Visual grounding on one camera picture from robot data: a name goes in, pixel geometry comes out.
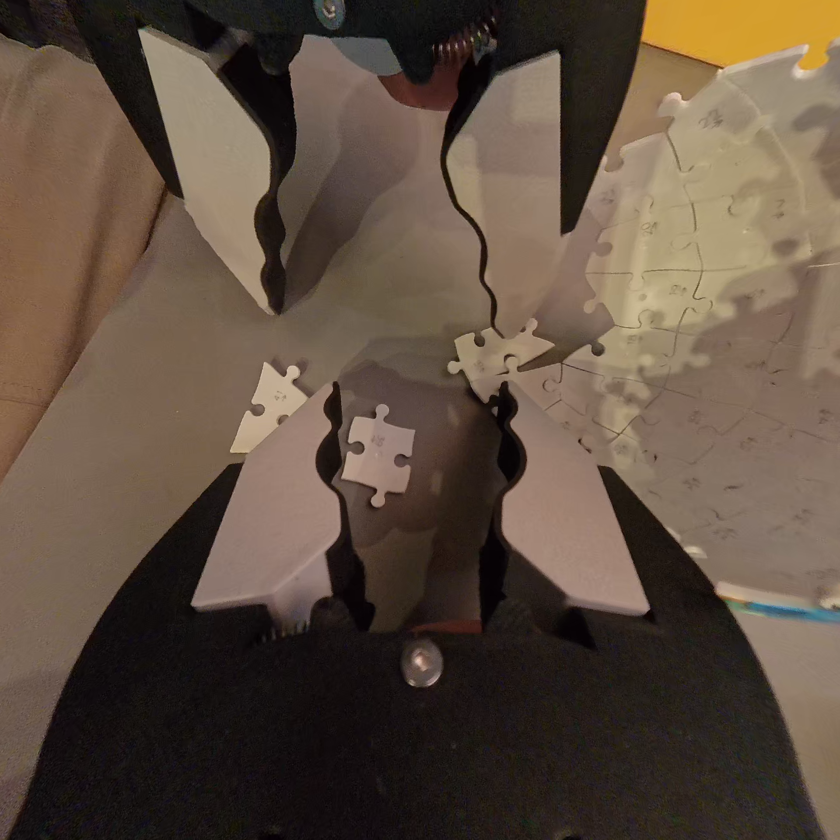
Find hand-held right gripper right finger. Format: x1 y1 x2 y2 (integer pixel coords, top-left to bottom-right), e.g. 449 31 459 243
479 381 651 634

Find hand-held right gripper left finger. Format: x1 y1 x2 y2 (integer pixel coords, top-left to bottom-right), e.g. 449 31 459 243
192 382 376 632

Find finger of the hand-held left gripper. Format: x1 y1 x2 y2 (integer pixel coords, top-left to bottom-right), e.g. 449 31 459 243
441 48 567 337
138 28 294 317

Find partly built puzzle ball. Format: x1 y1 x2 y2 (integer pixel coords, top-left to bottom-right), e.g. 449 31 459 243
538 42 840 621

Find person's beige trousers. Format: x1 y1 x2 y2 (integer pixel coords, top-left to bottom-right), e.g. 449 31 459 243
0 33 168 480

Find yellow plastic bin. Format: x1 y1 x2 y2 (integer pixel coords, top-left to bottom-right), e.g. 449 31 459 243
640 0 840 70

